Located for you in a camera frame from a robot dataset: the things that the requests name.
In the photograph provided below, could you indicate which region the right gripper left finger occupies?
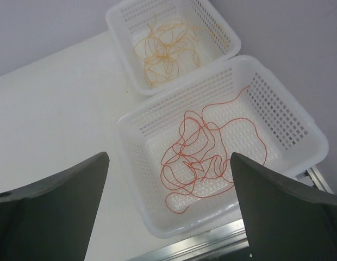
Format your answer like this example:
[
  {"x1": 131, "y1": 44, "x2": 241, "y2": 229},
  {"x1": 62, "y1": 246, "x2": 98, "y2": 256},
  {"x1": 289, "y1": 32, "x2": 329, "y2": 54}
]
[{"x1": 0, "y1": 152, "x2": 109, "y2": 260}]

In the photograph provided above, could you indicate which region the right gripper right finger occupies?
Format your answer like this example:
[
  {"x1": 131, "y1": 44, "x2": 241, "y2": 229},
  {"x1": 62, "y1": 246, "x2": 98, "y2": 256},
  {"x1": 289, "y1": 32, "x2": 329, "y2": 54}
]
[{"x1": 230, "y1": 152, "x2": 337, "y2": 260}]

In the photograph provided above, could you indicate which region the red orange wire ball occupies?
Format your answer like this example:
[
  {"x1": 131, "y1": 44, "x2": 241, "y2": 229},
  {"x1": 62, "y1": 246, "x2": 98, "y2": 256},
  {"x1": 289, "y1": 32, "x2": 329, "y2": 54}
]
[{"x1": 160, "y1": 110, "x2": 235, "y2": 214}]

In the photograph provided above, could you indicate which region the orange wire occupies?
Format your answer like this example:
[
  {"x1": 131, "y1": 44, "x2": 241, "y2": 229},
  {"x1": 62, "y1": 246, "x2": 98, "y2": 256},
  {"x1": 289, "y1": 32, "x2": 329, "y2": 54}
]
[{"x1": 133, "y1": 13, "x2": 202, "y2": 88}]

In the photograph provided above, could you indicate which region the near white plastic basket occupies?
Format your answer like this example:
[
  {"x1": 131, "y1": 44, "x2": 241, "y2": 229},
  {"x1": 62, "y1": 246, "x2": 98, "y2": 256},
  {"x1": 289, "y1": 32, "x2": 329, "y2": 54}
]
[{"x1": 114, "y1": 55, "x2": 329, "y2": 238}]

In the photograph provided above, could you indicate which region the white plastic basket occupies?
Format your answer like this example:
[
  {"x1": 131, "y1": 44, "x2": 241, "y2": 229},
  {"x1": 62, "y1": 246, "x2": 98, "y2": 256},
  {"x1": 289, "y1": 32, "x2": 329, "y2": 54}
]
[
  {"x1": 114, "y1": 55, "x2": 329, "y2": 238},
  {"x1": 105, "y1": 1, "x2": 241, "y2": 96}
]

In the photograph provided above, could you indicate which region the far white plastic basket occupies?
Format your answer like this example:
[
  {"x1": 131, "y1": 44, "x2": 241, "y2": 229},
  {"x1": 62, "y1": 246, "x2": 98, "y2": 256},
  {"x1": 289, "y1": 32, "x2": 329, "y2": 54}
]
[{"x1": 105, "y1": 1, "x2": 241, "y2": 96}]

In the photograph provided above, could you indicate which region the aluminium mounting rail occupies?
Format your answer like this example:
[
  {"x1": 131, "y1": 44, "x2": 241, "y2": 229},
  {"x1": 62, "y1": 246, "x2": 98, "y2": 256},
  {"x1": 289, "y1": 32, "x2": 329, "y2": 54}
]
[{"x1": 127, "y1": 165, "x2": 335, "y2": 261}]

